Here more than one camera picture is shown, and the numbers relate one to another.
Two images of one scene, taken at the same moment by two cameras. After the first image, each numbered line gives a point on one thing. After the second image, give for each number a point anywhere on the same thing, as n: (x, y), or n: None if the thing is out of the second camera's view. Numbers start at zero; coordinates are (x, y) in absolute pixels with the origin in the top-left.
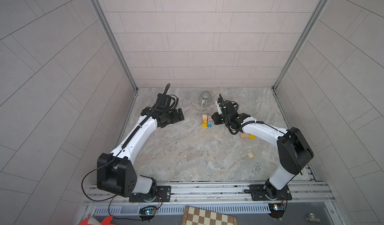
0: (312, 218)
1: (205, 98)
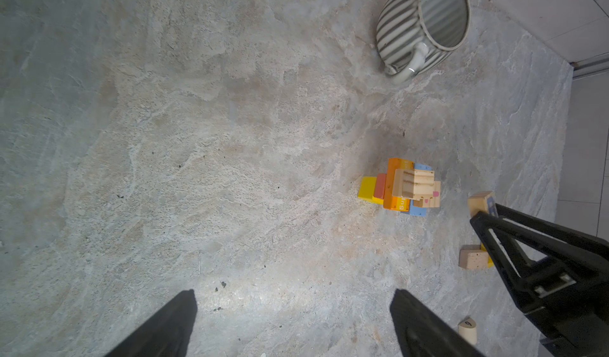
0: None
1: (421, 21)
